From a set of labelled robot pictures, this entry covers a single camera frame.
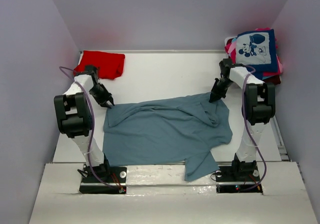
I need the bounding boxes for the navy cartoon mouse t-shirt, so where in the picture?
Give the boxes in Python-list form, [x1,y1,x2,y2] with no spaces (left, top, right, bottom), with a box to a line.
[235,29,278,73]

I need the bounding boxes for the grey-blue t-shirt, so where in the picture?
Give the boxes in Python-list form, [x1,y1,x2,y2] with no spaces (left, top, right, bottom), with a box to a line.
[102,93,233,182]

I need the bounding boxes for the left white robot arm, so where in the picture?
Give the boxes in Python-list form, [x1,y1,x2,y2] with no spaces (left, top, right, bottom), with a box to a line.
[53,65,115,186]

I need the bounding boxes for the folded red t-shirt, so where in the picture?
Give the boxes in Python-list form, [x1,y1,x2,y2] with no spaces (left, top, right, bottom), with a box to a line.
[74,50,125,80]

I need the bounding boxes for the pink folded t-shirt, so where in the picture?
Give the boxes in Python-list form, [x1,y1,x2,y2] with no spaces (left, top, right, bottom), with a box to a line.
[224,28,283,79]

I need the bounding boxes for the white foam front board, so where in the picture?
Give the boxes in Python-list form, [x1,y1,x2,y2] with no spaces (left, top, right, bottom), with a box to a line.
[30,162,317,224]

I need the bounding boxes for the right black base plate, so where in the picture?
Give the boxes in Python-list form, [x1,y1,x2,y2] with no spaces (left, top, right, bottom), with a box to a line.
[210,166,263,194]

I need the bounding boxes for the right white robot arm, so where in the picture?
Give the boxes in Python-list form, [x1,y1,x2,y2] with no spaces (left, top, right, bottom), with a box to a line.
[209,58,276,183]

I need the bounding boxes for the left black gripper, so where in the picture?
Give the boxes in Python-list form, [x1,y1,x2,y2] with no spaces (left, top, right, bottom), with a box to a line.
[89,83,114,108]

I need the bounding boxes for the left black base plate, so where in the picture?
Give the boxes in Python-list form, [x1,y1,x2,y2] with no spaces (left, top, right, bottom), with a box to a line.
[77,165,127,195]

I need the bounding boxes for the dark maroon folded t-shirt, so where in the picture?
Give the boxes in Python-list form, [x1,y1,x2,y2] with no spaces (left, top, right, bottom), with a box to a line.
[261,75,281,85]

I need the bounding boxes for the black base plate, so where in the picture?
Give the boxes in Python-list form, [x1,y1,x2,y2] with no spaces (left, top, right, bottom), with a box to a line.
[77,165,127,195]
[210,166,263,194]

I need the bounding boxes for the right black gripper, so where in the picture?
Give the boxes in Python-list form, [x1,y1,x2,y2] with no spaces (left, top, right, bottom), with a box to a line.
[210,78,234,102]

